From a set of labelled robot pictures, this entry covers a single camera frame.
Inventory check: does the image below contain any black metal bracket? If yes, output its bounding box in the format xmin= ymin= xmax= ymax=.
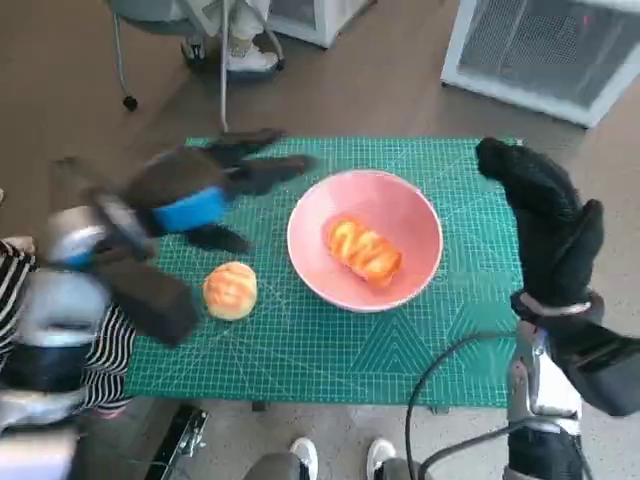
xmin=144 ymin=403 xmax=209 ymax=480

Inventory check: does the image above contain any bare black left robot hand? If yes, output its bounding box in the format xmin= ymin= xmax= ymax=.
xmin=124 ymin=128 xmax=321 ymax=254

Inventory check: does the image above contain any small white mesh cabinet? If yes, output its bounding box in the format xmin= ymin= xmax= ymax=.
xmin=269 ymin=0 xmax=379 ymax=49

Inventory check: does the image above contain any green cutting mat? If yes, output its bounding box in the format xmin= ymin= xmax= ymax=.
xmin=122 ymin=137 xmax=526 ymax=409

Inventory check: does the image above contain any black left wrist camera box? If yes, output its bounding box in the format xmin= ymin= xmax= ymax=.
xmin=102 ymin=249 xmax=201 ymax=349

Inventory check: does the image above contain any grey office chair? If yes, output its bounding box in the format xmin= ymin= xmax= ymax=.
xmin=107 ymin=0 xmax=286 ymax=134

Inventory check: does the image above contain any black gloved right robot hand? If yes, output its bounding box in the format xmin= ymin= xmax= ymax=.
xmin=474 ymin=137 xmax=606 ymax=312

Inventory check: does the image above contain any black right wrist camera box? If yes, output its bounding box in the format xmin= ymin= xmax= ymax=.
xmin=547 ymin=319 xmax=640 ymax=417

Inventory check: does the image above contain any long toy bread loaf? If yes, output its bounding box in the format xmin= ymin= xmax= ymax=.
xmin=325 ymin=212 xmax=404 ymax=287

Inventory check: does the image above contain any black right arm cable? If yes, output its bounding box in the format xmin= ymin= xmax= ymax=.
xmin=404 ymin=333 xmax=516 ymax=480

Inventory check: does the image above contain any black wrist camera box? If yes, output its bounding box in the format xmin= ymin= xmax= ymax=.
xmin=102 ymin=249 xmax=201 ymax=349
xmin=547 ymin=319 xmax=640 ymax=417

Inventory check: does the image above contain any large white mesh cabinet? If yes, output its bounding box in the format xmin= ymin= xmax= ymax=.
xmin=440 ymin=0 xmax=640 ymax=129

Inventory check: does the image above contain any round toy bread bun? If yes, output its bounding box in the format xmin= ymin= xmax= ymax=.
xmin=202 ymin=260 xmax=260 ymax=321

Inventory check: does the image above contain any pink bowl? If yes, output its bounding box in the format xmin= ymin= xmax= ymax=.
xmin=286 ymin=169 xmax=445 ymax=314

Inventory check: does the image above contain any person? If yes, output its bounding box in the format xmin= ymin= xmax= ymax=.
xmin=182 ymin=0 xmax=281 ymax=76
xmin=244 ymin=437 xmax=421 ymax=480
xmin=0 ymin=237 xmax=136 ymax=419

